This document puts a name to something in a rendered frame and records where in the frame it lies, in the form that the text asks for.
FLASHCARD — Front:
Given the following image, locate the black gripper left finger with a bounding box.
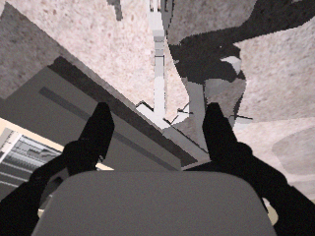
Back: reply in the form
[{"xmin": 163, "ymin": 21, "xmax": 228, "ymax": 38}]
[{"xmin": 0, "ymin": 102, "xmax": 115, "ymax": 236}]

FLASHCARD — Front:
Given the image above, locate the grey cutlery drawer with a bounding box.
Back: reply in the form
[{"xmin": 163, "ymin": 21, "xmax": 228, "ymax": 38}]
[{"xmin": 0, "ymin": 66, "xmax": 181, "ymax": 171}]

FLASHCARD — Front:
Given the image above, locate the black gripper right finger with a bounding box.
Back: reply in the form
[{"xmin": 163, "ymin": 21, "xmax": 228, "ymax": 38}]
[{"xmin": 202, "ymin": 102, "xmax": 315, "ymax": 236}]

